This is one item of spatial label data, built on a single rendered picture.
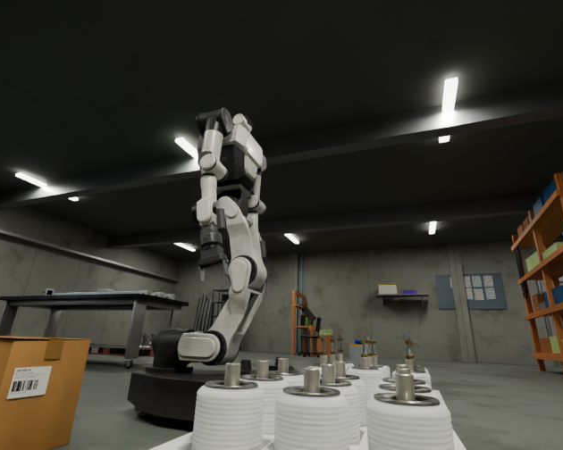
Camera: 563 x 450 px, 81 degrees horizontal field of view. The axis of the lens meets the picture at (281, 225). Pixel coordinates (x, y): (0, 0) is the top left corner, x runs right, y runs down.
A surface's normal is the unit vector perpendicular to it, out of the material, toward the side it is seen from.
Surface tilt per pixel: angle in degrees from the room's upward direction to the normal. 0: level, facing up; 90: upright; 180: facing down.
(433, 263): 90
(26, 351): 90
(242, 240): 90
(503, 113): 90
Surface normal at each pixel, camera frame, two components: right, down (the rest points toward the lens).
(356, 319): -0.36, -0.33
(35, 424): 0.93, -0.11
